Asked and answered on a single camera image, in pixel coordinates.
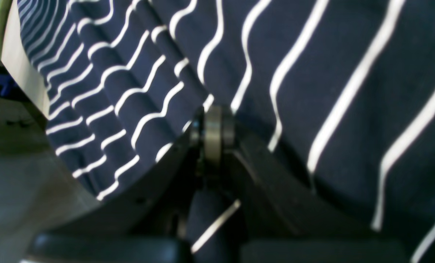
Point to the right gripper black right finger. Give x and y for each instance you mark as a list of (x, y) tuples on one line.
[(285, 222)]

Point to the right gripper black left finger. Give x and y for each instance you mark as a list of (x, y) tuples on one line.
[(148, 222)]

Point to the navy white striped t-shirt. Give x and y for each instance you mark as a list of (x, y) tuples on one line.
[(346, 88)]

